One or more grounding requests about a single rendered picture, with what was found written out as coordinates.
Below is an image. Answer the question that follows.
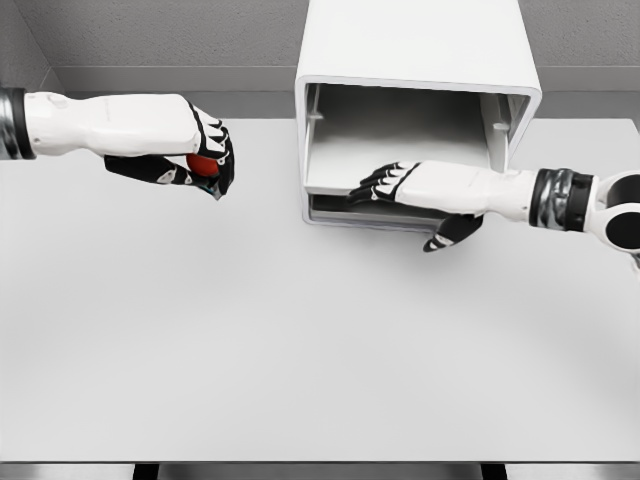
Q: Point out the white cabinet drawer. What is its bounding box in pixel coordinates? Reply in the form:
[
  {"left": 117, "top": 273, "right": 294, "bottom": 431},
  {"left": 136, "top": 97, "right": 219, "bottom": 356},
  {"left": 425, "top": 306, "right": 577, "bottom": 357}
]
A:
[{"left": 303, "top": 133, "right": 507, "bottom": 199}]

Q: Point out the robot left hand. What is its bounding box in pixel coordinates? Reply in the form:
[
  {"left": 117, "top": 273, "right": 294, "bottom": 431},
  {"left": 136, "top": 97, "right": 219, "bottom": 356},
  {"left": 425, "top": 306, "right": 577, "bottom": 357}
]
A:
[{"left": 91, "top": 93, "right": 237, "bottom": 203}]

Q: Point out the white tabletop storage cabinet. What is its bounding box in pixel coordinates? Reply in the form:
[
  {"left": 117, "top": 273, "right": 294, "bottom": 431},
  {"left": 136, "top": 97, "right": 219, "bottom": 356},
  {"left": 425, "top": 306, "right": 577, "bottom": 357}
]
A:
[{"left": 293, "top": 0, "right": 544, "bottom": 236}]

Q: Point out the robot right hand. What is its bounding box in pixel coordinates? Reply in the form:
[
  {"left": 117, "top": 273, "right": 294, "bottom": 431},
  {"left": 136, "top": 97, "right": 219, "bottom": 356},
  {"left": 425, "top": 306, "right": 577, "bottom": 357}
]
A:
[{"left": 345, "top": 160, "right": 496, "bottom": 253}]

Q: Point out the red load switch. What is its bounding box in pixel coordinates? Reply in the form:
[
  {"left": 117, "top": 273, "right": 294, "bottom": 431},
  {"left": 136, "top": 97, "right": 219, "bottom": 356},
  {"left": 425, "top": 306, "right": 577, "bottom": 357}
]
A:
[{"left": 185, "top": 152, "right": 222, "bottom": 197}]

